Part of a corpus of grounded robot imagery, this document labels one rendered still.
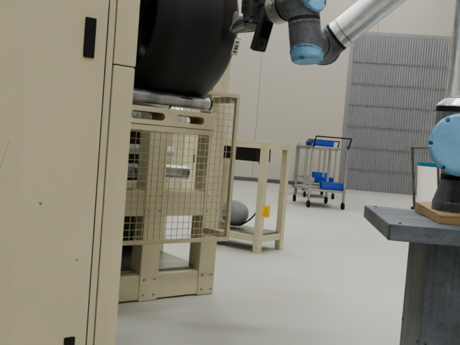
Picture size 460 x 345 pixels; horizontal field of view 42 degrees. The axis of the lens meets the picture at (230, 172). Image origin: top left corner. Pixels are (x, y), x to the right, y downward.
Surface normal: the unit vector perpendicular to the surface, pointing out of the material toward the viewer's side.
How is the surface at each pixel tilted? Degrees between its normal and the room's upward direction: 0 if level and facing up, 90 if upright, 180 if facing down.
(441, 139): 98
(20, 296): 90
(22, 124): 90
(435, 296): 90
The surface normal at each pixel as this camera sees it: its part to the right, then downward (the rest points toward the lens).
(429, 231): -0.11, 0.04
